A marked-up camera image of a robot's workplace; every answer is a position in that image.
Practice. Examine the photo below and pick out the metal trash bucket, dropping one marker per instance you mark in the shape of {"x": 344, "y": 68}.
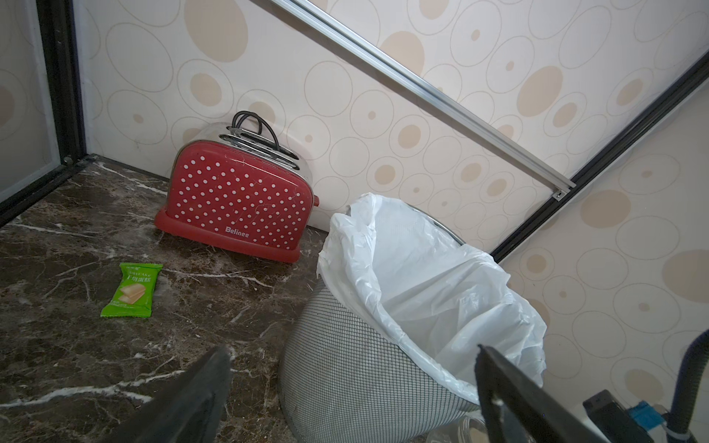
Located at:
{"x": 341, "y": 381}

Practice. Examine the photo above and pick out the glass rice jar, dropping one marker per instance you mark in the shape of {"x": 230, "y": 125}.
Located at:
{"x": 469, "y": 429}

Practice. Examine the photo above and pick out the horizontal aluminium rail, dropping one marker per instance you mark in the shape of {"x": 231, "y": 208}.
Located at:
{"x": 437, "y": 102}

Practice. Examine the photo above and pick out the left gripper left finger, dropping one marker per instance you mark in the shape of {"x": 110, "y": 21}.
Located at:
{"x": 189, "y": 410}

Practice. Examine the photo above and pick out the green snack packet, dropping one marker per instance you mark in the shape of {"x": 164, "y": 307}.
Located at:
{"x": 134, "y": 295}

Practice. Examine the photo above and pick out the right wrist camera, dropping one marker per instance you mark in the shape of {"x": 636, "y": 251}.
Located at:
{"x": 620, "y": 424}

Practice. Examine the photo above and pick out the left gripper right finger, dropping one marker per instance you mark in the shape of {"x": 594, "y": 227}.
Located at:
{"x": 515, "y": 409}

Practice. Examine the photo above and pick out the white plastic bin liner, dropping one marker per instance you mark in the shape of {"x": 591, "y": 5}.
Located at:
{"x": 435, "y": 299}

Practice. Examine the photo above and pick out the red polka dot toaster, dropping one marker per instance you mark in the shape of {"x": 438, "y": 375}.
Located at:
{"x": 235, "y": 186}

